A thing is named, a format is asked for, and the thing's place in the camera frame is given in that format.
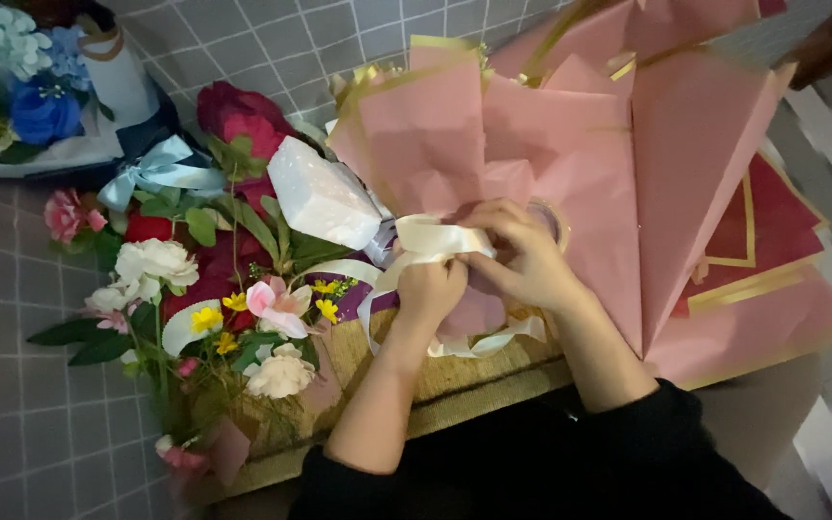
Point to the person's right hand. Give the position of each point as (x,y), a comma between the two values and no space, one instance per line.
(531,263)

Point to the person's left hand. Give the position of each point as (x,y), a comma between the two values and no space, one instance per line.
(430,292)

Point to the person's left fingers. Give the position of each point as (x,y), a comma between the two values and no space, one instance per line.
(434,271)

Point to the cream satin ribbon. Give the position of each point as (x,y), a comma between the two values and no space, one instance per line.
(430,242)

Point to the purple wrapping paper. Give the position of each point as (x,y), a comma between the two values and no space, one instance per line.
(358,297)

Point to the tan woven mat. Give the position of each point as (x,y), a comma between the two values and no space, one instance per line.
(474,383)

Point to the clear tape roll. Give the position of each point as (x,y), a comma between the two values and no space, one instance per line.
(552,220)

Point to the white foam block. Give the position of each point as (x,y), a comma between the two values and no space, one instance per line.
(322,191)

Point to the pink gold-edged paper bouquet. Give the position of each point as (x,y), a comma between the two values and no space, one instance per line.
(604,144)

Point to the person's black top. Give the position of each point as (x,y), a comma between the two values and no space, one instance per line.
(531,469)

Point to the heap of artificial flowers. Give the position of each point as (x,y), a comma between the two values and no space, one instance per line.
(199,274)

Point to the light blue ribbon bow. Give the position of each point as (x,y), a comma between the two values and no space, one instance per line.
(156,173)

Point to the red gold-edged wrapping paper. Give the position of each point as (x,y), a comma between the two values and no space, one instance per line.
(763,231)

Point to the pink wrapping paper sheet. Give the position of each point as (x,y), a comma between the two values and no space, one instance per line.
(763,332)

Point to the blue and white flower bouquet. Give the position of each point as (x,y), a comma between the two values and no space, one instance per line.
(33,94)

